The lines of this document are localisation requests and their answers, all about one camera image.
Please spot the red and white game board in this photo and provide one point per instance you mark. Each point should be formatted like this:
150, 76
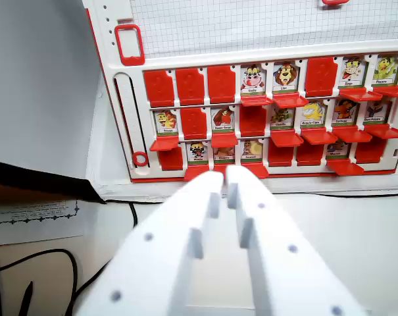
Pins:
251, 66

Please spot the white printed paper sheet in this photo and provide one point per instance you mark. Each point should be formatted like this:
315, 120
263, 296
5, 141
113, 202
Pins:
34, 224

